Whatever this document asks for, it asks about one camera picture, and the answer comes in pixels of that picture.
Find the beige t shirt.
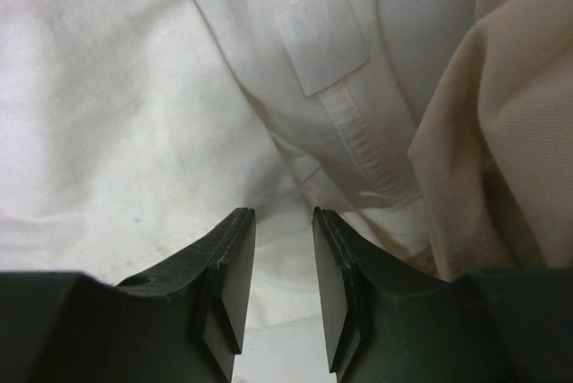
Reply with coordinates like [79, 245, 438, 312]
[408, 0, 572, 280]

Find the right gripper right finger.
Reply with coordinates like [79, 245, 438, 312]
[312, 209, 572, 382]

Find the cream white t shirt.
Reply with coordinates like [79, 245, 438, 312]
[0, 0, 484, 339]

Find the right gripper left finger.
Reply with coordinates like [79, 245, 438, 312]
[1, 208, 256, 382]

